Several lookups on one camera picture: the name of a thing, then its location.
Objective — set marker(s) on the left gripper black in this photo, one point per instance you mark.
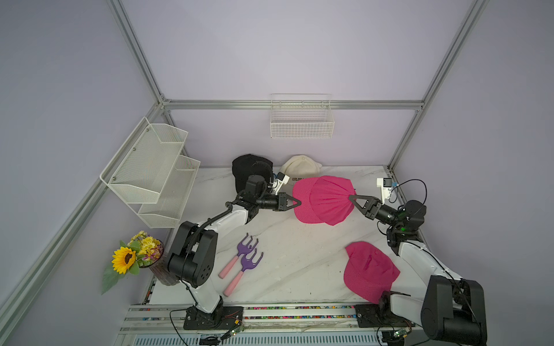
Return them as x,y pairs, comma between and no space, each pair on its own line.
280,202

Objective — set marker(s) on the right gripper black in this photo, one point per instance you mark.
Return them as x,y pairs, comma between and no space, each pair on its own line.
372,208

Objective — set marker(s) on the cream Colorado cap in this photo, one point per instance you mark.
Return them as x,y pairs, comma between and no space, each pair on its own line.
300,167

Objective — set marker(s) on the pink cap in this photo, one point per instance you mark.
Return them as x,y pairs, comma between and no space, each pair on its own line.
369,272
323,199

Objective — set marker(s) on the black cap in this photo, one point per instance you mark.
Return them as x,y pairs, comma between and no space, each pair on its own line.
246,165

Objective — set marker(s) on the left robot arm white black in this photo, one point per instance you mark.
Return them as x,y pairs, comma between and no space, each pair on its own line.
192,254

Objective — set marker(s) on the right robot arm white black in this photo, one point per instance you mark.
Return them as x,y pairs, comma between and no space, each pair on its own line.
451,309

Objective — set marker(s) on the purple pink garden fork upper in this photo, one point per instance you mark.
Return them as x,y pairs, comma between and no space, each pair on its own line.
244,247

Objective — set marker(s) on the purple pink garden fork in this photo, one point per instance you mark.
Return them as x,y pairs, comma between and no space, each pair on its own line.
248,262
244,247

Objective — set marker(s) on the purple pink garden fork lower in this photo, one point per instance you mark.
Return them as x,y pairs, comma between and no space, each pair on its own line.
248,262

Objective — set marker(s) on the white two-tier mesh shelf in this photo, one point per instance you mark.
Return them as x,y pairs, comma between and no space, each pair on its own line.
152,175

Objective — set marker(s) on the dark glass flower vase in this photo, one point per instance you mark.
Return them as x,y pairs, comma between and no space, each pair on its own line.
161,273

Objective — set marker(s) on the sunflower bouquet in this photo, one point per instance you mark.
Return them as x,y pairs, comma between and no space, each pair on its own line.
142,251

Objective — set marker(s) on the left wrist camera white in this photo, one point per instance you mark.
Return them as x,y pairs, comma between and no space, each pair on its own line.
280,180

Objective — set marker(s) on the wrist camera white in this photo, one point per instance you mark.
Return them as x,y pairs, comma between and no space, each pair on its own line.
386,186
280,180

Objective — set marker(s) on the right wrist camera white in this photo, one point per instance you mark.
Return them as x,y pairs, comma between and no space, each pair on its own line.
386,186

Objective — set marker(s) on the white wire wall basket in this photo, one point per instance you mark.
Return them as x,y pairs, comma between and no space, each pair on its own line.
301,116

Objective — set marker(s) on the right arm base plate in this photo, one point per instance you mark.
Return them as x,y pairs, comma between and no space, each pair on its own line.
379,315

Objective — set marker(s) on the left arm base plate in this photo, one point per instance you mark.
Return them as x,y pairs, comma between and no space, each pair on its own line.
222,318

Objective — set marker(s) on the aluminium front rail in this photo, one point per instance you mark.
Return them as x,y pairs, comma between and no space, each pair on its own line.
273,324

